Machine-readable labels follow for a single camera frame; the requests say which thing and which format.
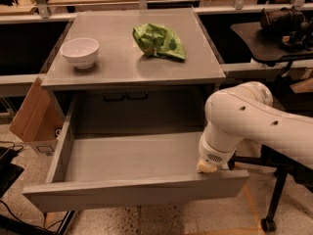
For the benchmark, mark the black device at left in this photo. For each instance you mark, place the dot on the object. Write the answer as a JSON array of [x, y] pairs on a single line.
[[9, 172]]

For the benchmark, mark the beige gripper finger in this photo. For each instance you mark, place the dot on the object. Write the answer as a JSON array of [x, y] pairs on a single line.
[[205, 167]]

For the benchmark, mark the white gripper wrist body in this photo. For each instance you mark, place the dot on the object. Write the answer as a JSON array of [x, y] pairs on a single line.
[[213, 155]]

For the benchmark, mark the black desk top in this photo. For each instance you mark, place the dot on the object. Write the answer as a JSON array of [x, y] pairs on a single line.
[[266, 48]]

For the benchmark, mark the grey top drawer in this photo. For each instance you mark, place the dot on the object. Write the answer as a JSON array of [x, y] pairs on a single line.
[[131, 153]]

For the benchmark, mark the green crumpled chip bag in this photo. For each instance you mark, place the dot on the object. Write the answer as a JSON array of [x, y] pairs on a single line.
[[157, 40]]

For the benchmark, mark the white bowl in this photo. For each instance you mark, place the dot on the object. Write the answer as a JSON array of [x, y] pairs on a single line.
[[81, 52]]

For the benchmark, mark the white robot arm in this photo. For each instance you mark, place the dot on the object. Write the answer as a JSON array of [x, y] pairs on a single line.
[[246, 111]]

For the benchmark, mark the cardboard box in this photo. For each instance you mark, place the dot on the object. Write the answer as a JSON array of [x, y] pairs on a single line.
[[37, 122]]

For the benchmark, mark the black headset on desk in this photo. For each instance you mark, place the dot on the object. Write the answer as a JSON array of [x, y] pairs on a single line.
[[291, 25]]

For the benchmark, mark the black stand base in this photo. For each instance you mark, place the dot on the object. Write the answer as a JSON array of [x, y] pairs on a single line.
[[13, 226]]

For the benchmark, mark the grey drawer cabinet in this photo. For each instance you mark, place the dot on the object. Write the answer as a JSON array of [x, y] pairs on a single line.
[[127, 93]]

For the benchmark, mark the black office chair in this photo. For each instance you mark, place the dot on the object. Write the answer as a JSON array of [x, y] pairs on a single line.
[[296, 103]]

